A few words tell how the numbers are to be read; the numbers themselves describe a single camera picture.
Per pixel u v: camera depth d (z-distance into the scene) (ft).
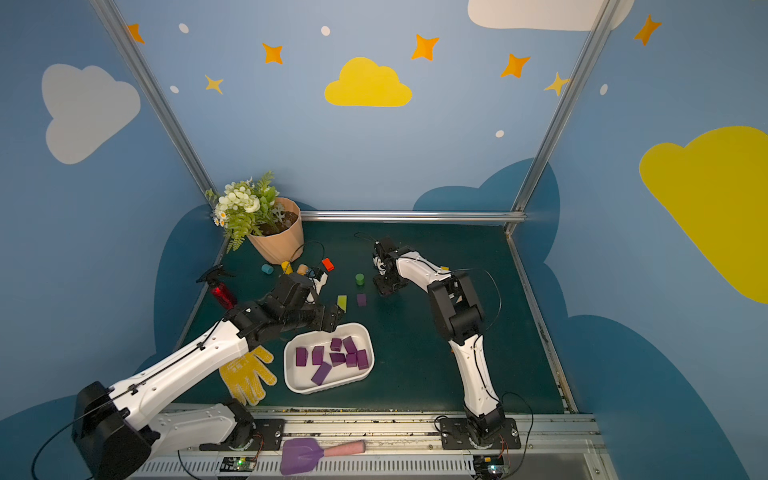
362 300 3.23
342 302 3.23
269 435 2.46
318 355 2.83
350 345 2.90
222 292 2.99
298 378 2.73
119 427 1.24
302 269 3.53
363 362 2.81
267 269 3.46
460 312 1.98
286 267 3.38
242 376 2.69
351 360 2.83
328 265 3.59
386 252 2.77
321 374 2.76
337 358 2.83
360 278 3.39
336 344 2.92
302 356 2.83
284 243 3.23
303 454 2.37
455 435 2.45
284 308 1.88
